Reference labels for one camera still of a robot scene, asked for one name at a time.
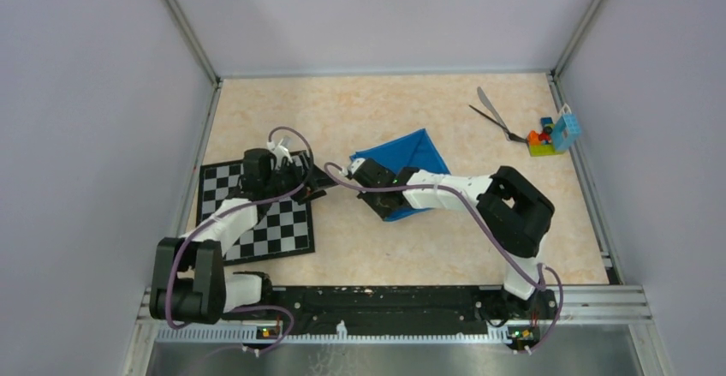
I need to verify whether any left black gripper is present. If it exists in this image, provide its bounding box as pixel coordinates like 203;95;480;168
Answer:
264;151;338;205

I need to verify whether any blue satin napkin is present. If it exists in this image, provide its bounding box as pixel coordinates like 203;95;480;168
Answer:
348;128;450;187

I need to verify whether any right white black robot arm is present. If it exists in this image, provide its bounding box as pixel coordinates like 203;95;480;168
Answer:
347;158;555;318

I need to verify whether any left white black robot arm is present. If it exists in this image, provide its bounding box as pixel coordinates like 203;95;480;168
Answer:
149;148;335;326

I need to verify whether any black white checkerboard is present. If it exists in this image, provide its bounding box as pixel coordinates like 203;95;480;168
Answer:
196;158;317;268

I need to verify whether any colourful toy block set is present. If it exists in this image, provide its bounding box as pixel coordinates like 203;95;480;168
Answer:
526;104;581;157

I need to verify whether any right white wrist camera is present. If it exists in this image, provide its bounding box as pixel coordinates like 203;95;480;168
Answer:
347;158;366;178

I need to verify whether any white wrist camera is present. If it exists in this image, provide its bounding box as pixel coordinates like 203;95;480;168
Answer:
347;158;366;178
267;136;293;167

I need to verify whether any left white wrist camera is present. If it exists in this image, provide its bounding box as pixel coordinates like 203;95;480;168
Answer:
267;136;293;167

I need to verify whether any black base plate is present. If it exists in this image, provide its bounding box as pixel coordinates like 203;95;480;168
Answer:
223;285;557;337

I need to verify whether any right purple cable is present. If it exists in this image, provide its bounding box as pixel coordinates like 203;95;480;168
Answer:
323;162;565;355

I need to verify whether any purple cable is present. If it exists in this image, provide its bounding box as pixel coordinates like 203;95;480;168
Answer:
323;162;565;355
164;126;316;355

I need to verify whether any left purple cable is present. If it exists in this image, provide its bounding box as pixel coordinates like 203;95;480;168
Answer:
164;126;316;355

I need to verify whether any aluminium front rail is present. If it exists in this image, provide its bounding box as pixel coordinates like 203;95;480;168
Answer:
123;285;674;375

